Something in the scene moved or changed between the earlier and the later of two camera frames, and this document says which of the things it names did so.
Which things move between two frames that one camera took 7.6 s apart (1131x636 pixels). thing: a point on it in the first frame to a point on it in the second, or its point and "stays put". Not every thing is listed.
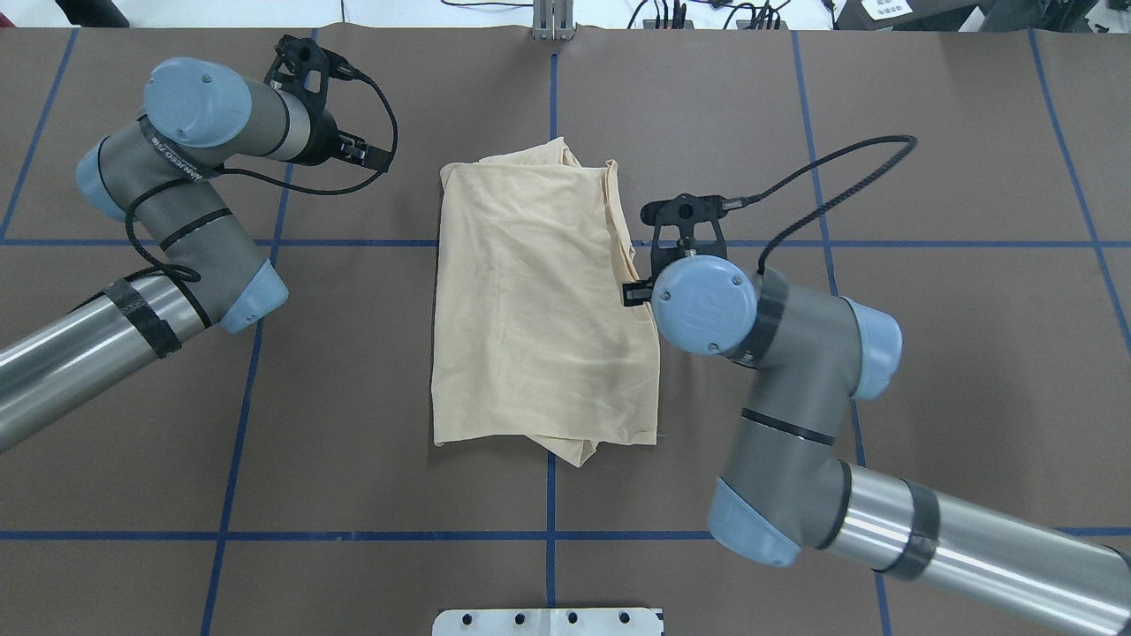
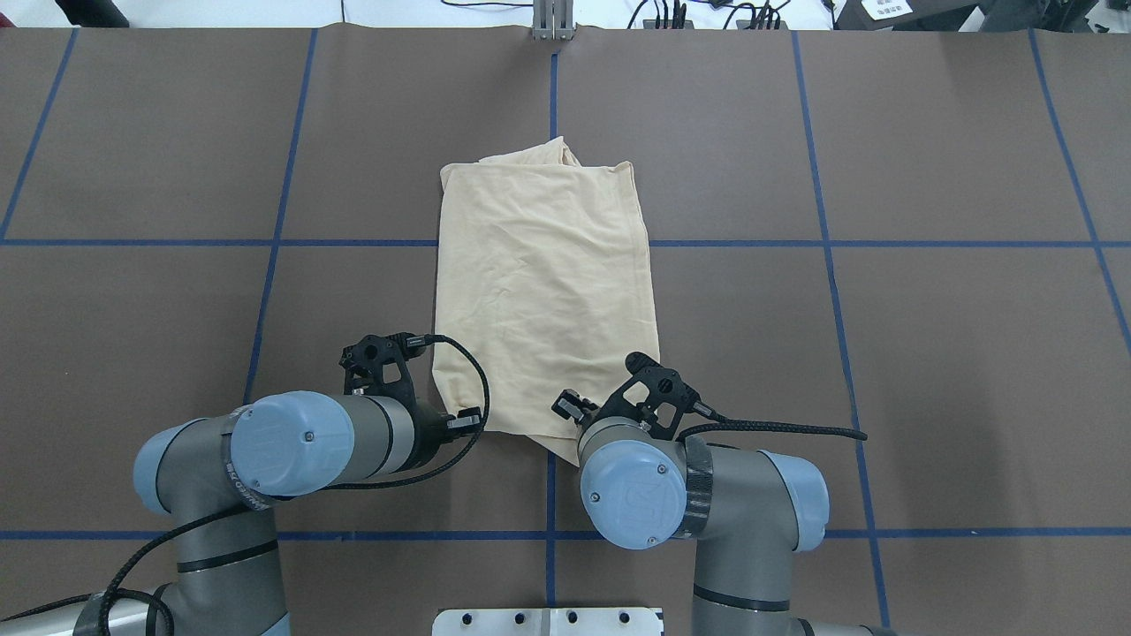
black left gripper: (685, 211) to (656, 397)
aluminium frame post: (552, 19) stays put
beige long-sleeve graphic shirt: (533, 341) stays put
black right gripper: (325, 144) to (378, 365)
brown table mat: (973, 185) stays put
